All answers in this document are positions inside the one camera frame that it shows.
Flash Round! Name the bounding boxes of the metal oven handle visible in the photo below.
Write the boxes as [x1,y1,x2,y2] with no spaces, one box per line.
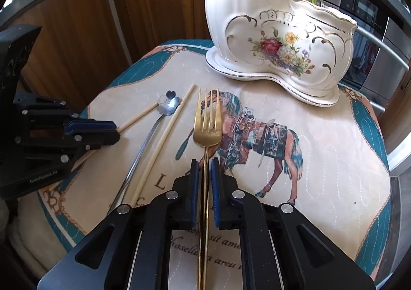
[352,24,411,69]

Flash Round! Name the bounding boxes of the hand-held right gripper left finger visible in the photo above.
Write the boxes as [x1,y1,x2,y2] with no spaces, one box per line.
[37,159,201,290]

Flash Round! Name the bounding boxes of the white cloth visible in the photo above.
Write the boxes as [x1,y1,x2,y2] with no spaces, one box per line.
[5,194,69,279]

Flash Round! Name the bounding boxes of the stainless steel oven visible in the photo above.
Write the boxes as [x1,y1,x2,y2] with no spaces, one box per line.
[284,0,411,117]

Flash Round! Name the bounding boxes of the gold fork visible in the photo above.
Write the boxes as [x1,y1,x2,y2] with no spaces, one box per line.
[193,88,223,290]

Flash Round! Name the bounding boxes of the horse print quilted mat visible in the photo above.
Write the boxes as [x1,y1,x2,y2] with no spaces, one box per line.
[37,39,392,278]

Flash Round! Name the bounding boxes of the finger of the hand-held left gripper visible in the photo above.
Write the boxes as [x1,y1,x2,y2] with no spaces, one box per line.
[14,131,122,165]
[13,91,118,133]

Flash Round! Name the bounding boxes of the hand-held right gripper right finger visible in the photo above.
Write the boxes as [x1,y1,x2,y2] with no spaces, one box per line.
[209,158,376,290]

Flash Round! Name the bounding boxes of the wooden chopstick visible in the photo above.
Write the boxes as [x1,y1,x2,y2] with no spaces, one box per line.
[71,103,160,171]
[129,84,196,207]

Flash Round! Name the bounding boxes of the narrow wooden cabinet door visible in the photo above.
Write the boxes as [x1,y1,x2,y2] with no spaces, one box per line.
[378,67,411,157]

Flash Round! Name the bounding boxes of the silver flower-shaped spoon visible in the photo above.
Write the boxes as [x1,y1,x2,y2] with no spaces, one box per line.
[106,91,180,217]

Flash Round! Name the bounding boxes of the wide wooden cabinet door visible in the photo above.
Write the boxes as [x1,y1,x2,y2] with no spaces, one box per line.
[104,0,213,66]

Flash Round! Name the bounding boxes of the corner wooden cabinet door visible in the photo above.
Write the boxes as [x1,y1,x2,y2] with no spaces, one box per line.
[0,0,132,114]

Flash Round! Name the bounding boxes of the white floral ceramic utensil holder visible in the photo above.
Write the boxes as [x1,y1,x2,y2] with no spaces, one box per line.
[205,0,358,89]

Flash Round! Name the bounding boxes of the white ceramic drip tray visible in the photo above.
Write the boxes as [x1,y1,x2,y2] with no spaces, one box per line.
[205,49,341,107]

